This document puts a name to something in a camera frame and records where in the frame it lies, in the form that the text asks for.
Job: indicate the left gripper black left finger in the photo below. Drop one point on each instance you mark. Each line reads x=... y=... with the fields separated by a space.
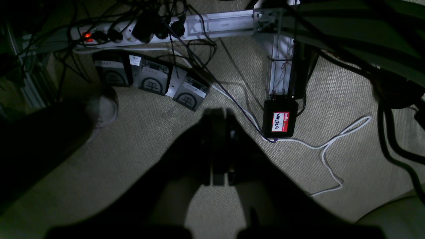
x=156 y=205

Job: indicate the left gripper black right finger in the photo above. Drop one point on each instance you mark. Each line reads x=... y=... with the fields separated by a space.
x=273 y=205

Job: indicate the black box with name sticker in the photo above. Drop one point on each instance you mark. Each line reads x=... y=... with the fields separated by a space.
x=279 y=120

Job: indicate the grey shoe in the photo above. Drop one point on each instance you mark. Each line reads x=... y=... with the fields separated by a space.
x=102 y=109

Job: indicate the middle foot pedal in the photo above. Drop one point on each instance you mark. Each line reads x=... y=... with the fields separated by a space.
x=150 y=74

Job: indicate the left foot pedal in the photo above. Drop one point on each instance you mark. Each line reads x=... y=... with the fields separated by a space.
x=112 y=73

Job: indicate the white power strip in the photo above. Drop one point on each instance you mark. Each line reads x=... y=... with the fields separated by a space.
x=121 y=35

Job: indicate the aluminium frame profile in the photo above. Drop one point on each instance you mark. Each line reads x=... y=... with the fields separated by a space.
x=263 y=25

